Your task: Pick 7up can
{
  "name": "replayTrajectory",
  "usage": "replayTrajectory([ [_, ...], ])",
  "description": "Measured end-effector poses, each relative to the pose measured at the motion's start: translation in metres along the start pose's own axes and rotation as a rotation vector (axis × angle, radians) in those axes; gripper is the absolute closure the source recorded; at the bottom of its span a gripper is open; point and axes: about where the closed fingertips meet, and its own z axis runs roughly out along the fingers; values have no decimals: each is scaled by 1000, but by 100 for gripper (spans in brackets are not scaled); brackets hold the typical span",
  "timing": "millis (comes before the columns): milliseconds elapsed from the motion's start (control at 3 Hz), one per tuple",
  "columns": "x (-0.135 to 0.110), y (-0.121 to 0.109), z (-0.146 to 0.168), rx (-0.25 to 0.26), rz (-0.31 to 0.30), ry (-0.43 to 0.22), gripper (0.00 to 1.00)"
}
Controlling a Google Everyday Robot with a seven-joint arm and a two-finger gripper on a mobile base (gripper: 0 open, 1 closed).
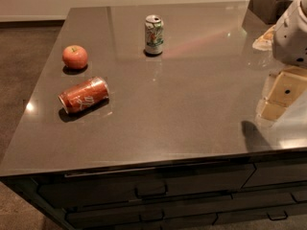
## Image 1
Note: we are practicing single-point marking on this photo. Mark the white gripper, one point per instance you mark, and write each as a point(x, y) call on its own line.
point(292, 37)

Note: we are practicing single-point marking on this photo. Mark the green and white 7up can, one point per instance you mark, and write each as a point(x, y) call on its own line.
point(154, 39)

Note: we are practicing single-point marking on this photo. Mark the red cola can lying down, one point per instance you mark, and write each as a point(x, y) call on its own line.
point(84, 95)

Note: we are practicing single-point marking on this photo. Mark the white snack bag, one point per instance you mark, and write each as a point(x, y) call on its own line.
point(264, 42)

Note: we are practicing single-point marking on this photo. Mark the dark snack box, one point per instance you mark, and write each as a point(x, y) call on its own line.
point(271, 2)

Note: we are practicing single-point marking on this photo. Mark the dark cabinet drawers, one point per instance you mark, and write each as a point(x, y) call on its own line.
point(272, 186)

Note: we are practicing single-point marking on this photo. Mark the red apple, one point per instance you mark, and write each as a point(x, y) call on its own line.
point(75, 57)

